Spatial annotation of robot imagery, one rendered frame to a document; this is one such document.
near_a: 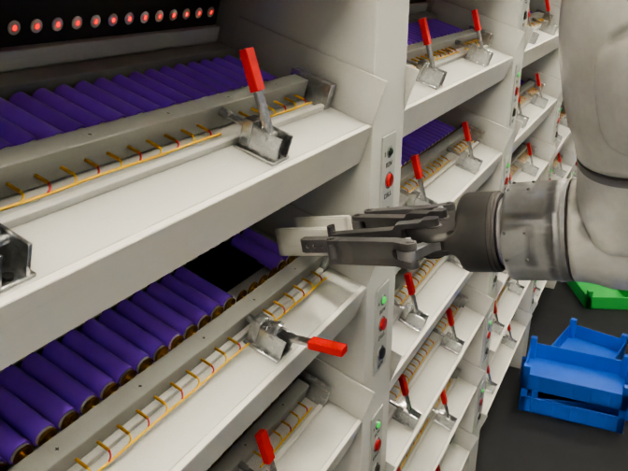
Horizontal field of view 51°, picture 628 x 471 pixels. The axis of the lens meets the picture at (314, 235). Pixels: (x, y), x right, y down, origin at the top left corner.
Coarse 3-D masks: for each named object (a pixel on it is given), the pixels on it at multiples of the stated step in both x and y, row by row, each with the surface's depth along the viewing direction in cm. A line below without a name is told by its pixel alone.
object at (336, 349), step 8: (280, 328) 61; (280, 336) 61; (288, 336) 61; (296, 336) 61; (304, 336) 61; (304, 344) 60; (312, 344) 59; (320, 344) 59; (328, 344) 59; (336, 344) 59; (344, 344) 59; (328, 352) 59; (336, 352) 58; (344, 352) 58
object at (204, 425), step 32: (256, 224) 81; (288, 224) 79; (320, 288) 74; (352, 288) 75; (288, 320) 67; (320, 320) 69; (256, 352) 62; (192, 384) 56; (224, 384) 57; (256, 384) 58; (288, 384) 65; (160, 416) 52; (192, 416) 53; (224, 416) 54; (256, 416) 60; (128, 448) 49; (160, 448) 49; (192, 448) 50; (224, 448) 56
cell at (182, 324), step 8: (136, 296) 61; (144, 296) 61; (136, 304) 60; (144, 304) 60; (152, 304) 60; (160, 304) 60; (152, 312) 60; (160, 312) 60; (168, 312) 60; (176, 312) 60; (160, 320) 60; (168, 320) 59; (176, 320) 59; (184, 320) 59; (176, 328) 59; (184, 328) 59; (184, 336) 60
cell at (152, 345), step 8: (104, 312) 57; (112, 312) 58; (104, 320) 57; (112, 320) 57; (120, 320) 57; (128, 320) 58; (112, 328) 57; (120, 328) 57; (128, 328) 57; (136, 328) 57; (128, 336) 56; (136, 336) 56; (144, 336) 56; (152, 336) 57; (136, 344) 56; (144, 344) 56; (152, 344) 56; (160, 344) 56; (152, 352) 56
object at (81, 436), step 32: (320, 256) 75; (256, 288) 66; (288, 288) 69; (224, 320) 60; (192, 352) 56; (224, 352) 58; (128, 384) 51; (160, 384) 52; (96, 416) 47; (128, 416) 50; (64, 448) 44
